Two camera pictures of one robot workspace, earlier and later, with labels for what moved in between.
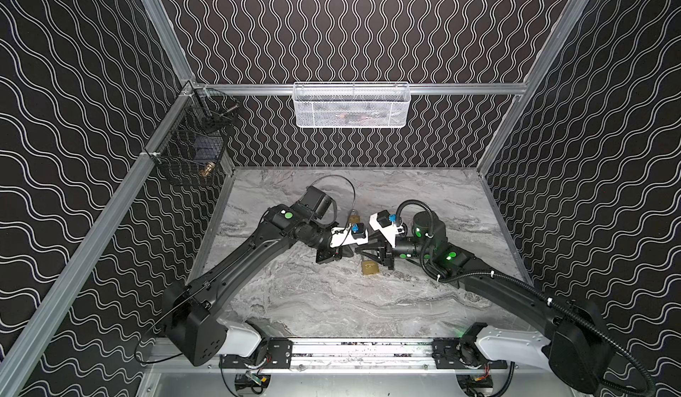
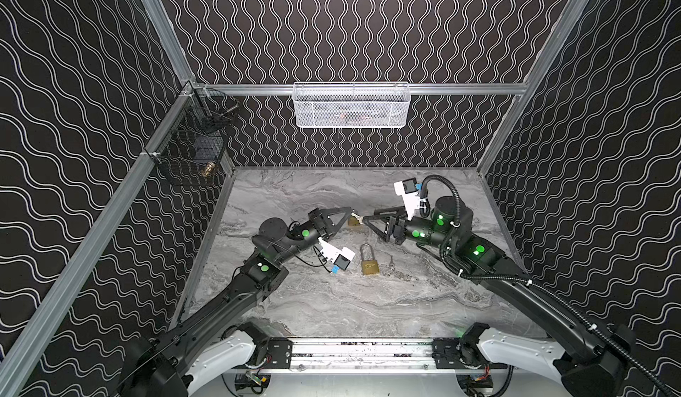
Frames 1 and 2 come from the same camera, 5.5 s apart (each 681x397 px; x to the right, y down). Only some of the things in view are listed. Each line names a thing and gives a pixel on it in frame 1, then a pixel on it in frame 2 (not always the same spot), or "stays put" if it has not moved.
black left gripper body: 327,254 → 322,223
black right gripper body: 383,251 → 396,227
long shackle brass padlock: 370,268 stays put
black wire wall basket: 196,144 stays put
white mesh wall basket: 354,105 stays put
